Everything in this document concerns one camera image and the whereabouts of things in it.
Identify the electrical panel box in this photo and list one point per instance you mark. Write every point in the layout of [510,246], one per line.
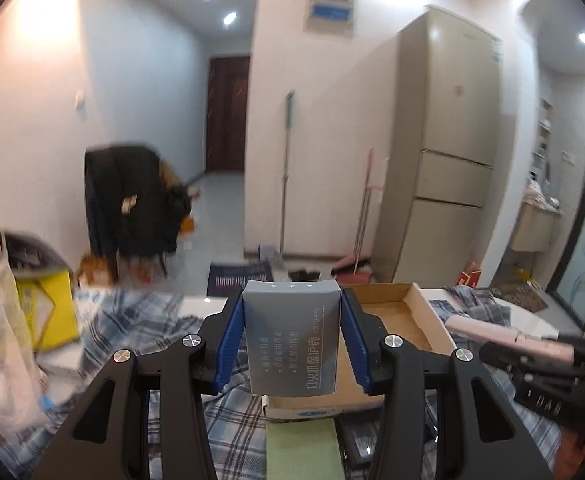
[330,5]

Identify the black square tray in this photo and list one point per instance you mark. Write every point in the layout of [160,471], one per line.
[357,440]

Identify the dark red door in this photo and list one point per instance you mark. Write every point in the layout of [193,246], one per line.
[228,110]

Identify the pink cloth bundle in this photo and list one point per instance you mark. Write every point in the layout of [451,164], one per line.
[540,196]

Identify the grey printed carton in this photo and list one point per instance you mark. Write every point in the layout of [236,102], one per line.
[287,340]

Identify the brown cloth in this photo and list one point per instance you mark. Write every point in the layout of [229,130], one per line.
[170,172]

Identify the green pad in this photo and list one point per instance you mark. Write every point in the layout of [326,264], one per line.
[302,450]

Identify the wall shelf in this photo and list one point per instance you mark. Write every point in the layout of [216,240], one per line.
[543,135]

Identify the flat mop with metal pole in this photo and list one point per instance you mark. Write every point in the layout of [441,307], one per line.
[286,170]

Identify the beige refrigerator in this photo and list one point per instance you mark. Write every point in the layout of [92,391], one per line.
[442,135]

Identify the orange bag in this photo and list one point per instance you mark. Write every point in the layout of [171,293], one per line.
[95,270]

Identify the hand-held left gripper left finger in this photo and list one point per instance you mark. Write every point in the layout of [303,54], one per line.
[230,347]

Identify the cardboard box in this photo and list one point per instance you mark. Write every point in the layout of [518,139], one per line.
[397,310]

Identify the yellow bag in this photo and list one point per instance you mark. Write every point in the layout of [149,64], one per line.
[47,310]

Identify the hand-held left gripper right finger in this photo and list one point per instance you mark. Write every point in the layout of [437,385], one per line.
[355,347]

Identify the black jacket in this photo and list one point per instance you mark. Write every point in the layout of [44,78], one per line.
[132,200]

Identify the red carton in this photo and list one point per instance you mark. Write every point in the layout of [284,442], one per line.
[468,276]

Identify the beige sink cabinet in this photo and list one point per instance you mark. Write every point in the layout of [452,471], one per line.
[532,230]

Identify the blue plaid blanket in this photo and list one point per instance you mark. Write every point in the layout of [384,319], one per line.
[137,310]

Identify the brown door mat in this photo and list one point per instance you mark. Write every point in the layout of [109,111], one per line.
[520,296]

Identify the pink dustpan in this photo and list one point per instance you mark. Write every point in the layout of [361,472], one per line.
[352,270]

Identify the grey plastic bag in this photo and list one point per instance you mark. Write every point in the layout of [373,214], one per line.
[27,250]

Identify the white light switch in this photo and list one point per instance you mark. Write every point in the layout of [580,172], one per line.
[80,101]

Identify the striped door mat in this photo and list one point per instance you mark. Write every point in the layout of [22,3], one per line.
[240,279]

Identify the pink slim device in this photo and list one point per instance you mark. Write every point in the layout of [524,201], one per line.
[492,332]

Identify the black shoes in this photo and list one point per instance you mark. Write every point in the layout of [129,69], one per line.
[305,275]

